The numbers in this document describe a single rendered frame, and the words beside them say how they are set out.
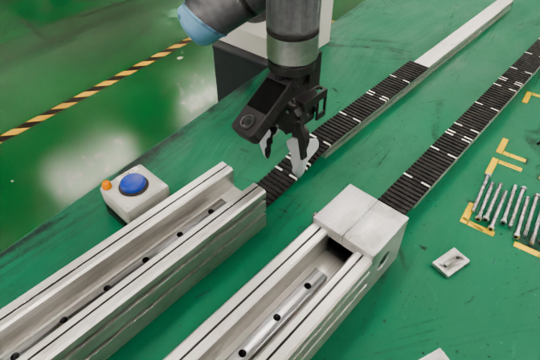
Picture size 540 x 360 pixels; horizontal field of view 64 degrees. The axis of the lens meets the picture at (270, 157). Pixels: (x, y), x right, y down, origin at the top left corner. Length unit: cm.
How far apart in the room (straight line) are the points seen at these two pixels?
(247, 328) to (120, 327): 16
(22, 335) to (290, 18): 51
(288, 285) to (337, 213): 12
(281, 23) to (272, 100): 11
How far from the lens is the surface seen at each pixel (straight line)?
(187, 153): 87
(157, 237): 67
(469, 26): 138
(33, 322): 63
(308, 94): 69
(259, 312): 58
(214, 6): 69
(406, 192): 76
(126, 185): 72
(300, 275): 62
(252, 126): 62
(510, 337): 70
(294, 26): 60
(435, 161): 84
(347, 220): 62
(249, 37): 118
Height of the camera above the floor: 134
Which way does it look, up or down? 42 degrees down
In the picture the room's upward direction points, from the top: straight up
